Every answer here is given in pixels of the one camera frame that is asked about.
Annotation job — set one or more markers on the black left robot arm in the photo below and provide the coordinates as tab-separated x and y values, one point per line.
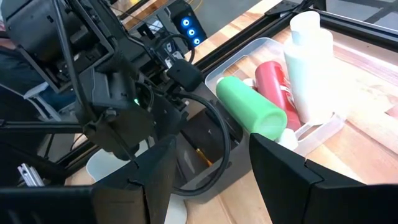
46	40

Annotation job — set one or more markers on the white paint bottle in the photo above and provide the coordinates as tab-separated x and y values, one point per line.
311	71

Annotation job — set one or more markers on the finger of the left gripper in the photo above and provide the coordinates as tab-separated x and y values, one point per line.
168	115
118	140

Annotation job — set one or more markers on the black computer blue lights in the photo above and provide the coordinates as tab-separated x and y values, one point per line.
189	23

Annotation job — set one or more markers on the green paint bottle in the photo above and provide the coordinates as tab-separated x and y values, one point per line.
252	107

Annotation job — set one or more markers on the person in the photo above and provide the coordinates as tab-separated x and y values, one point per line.
18	68

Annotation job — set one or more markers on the black aluminium table frame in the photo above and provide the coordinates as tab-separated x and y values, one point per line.
367	31

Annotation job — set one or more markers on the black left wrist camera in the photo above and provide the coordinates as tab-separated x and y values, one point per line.
185	74

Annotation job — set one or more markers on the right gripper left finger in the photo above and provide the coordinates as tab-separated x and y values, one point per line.
109	199

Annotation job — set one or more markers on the dark grey plastic bin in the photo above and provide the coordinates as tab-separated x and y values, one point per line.
239	161

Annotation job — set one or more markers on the red paint bottle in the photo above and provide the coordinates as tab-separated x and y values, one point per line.
273	84

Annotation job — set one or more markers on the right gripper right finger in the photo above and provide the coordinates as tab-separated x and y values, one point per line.
311	193

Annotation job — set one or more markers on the silver mounting bracket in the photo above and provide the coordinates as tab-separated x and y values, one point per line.
29	175

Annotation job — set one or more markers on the clear plastic bin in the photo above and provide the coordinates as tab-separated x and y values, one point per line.
317	137

